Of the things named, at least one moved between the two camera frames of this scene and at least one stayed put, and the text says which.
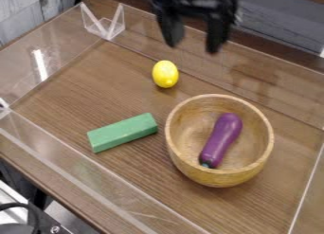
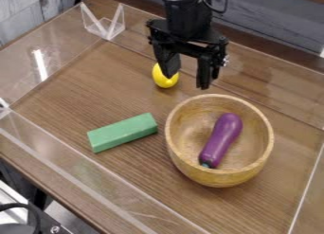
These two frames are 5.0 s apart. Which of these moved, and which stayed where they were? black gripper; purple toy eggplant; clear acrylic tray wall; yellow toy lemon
Moved: black gripper
Stayed: purple toy eggplant; yellow toy lemon; clear acrylic tray wall
